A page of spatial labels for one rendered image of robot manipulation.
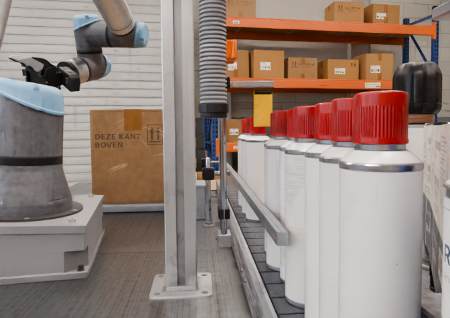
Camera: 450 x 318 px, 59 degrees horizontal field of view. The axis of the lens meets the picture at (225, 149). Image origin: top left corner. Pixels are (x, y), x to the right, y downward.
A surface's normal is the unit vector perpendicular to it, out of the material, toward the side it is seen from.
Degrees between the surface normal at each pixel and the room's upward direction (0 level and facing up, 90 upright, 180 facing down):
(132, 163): 90
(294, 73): 91
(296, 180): 90
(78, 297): 0
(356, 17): 91
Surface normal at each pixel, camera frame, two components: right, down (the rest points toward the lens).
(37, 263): 0.20, 0.05
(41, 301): -0.01, -1.00
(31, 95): 0.54, 0.02
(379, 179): -0.38, 0.05
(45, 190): 0.74, -0.24
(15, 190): 0.22, -0.24
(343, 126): -0.61, 0.04
